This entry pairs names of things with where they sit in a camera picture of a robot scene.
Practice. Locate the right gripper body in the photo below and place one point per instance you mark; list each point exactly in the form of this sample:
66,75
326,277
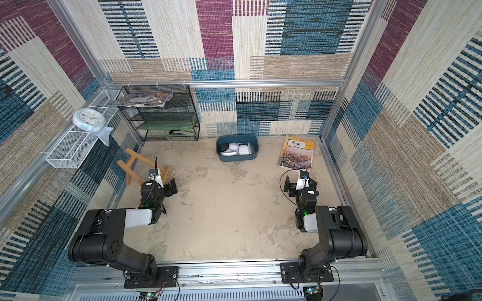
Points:
292,185

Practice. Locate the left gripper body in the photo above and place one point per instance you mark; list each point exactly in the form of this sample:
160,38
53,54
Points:
160,193

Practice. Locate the silver mouse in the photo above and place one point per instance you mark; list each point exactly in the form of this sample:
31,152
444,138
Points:
229,152

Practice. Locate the teal plastic storage box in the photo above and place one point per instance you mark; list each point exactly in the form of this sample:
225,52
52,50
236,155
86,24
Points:
251,140

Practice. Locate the white rounded mouse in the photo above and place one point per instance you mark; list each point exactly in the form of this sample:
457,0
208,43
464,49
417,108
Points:
243,149

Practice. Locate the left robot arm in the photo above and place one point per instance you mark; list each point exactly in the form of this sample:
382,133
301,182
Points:
99,239

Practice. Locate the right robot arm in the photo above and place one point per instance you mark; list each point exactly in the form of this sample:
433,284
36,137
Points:
339,233

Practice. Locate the wooden stand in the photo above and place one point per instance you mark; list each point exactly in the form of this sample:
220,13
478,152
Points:
136,167

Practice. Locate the textbook with city cover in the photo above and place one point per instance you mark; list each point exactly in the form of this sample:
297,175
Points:
297,153

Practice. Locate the black stapler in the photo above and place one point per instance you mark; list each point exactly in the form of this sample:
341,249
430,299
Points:
181,133

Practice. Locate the magazine on shelf top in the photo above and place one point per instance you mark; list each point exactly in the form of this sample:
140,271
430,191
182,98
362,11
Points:
142,100

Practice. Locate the white round clock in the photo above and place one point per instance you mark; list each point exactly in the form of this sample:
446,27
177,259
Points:
89,120

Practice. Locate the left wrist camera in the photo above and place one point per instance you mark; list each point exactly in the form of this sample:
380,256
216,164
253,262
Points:
155,175

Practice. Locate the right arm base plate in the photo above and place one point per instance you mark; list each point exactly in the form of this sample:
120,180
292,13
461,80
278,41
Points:
291,273

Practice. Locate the black wire mesh shelf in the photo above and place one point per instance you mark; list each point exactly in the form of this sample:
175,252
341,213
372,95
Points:
154,123

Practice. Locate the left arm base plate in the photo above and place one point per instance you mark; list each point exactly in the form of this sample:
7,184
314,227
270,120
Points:
165,277

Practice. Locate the white wire basket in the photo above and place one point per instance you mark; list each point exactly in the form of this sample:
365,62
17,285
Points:
74,146

